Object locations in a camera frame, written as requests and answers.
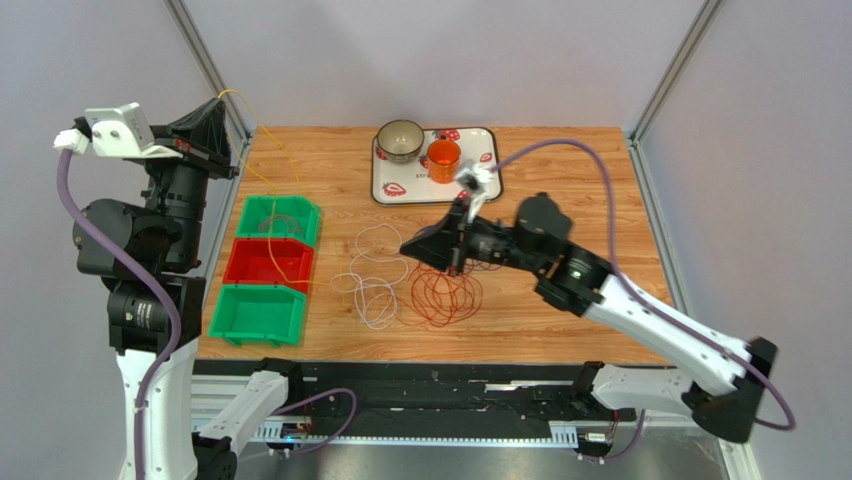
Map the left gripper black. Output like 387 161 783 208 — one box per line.
141 97 240 264

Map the yellow thin cable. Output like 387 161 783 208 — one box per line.
219 88 347 294

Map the pink thin cable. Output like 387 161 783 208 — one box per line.
258 212 304 238

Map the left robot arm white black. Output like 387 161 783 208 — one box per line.
54 99 302 479

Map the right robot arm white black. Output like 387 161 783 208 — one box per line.
400 193 778 444

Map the strawberry pattern white tray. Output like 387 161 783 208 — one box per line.
370 127 499 206

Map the orange translucent cup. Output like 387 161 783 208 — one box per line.
427 138 461 184

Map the beige ceramic bowl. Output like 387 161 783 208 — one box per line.
376 119 425 163

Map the green bin far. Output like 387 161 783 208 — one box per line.
235 195 321 248

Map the green bin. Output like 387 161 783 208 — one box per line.
235 195 321 248
208 285 307 348

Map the red bin middle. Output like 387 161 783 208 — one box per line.
223 238 314 294

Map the green bin near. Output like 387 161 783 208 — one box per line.
208 285 307 348

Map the red thin cable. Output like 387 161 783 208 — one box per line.
399 261 485 329

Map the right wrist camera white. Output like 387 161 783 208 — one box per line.
454 160 496 224

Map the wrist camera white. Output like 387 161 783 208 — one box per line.
53 102 181 160
454 160 496 224

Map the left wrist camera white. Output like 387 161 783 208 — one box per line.
53 102 181 160

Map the slotted white cable duct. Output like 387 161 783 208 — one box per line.
252 419 579 449

